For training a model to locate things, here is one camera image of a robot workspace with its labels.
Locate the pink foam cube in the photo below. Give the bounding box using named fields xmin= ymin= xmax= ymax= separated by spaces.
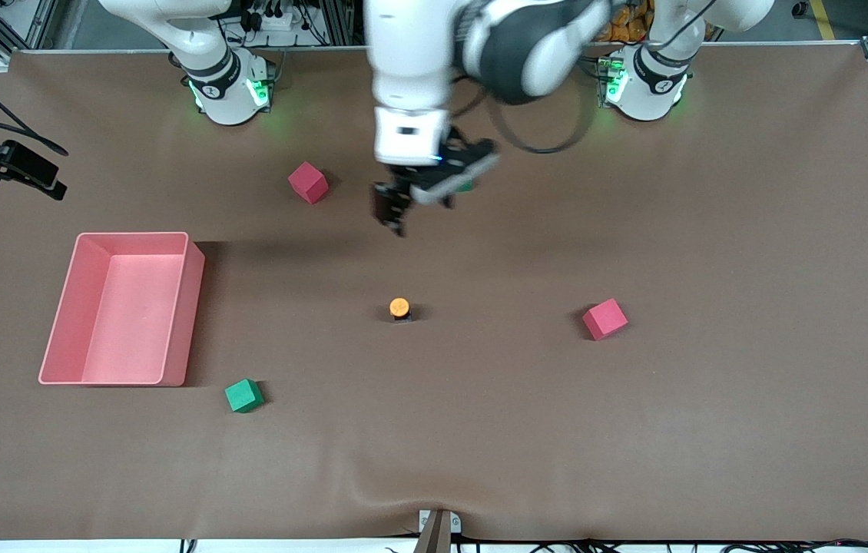
xmin=582 ymin=298 xmax=629 ymax=342
xmin=287 ymin=161 xmax=330 ymax=205

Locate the pink plastic bin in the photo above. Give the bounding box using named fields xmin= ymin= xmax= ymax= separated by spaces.
xmin=38 ymin=232 xmax=206 ymax=387

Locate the pile of orange objects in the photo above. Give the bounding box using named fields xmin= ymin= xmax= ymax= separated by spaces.
xmin=599 ymin=0 xmax=654 ymax=44

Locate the white power strip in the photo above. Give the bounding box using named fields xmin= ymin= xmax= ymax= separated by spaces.
xmin=253 ymin=6 xmax=306 ymax=33

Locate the brown table mat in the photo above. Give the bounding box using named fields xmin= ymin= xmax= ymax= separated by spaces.
xmin=0 ymin=42 xmax=868 ymax=542

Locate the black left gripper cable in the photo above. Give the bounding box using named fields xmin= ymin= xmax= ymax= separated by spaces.
xmin=480 ymin=65 xmax=598 ymax=155

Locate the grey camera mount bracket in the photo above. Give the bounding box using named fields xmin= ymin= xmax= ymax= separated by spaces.
xmin=415 ymin=509 xmax=462 ymax=553

